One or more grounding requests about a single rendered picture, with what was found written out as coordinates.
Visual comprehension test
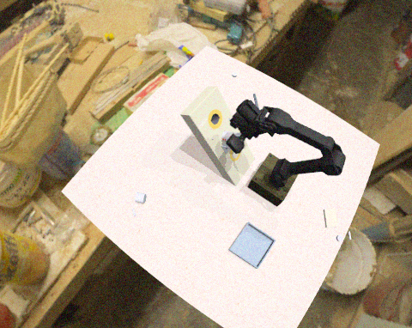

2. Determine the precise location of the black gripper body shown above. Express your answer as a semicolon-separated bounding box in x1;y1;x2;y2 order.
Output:
226;123;260;154

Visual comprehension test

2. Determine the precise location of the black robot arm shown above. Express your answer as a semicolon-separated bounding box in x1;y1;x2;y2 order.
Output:
230;100;346;191

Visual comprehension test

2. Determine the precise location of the white cylinder with two slots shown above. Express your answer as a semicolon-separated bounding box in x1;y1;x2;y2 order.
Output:
221;131;236;142

